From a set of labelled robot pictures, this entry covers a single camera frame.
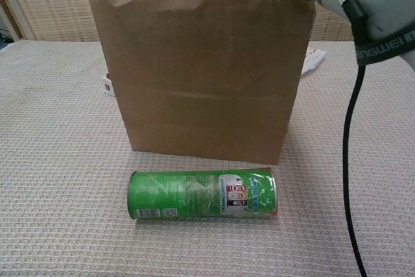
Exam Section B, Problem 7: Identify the black velcro strap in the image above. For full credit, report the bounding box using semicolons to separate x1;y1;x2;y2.
353;32;415;66

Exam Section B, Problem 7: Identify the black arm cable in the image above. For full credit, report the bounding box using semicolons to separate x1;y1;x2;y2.
326;0;370;277

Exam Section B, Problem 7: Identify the green chips can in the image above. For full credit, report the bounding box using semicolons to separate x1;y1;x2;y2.
126;166;279;221

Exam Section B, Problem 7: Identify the pink white wet wipes pack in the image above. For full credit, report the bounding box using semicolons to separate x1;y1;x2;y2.
300;42;327;77

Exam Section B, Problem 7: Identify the red white toothpaste box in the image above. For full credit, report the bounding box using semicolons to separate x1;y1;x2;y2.
100;71;117;97

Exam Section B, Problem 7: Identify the brown paper bag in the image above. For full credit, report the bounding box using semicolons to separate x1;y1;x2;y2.
87;0;317;165

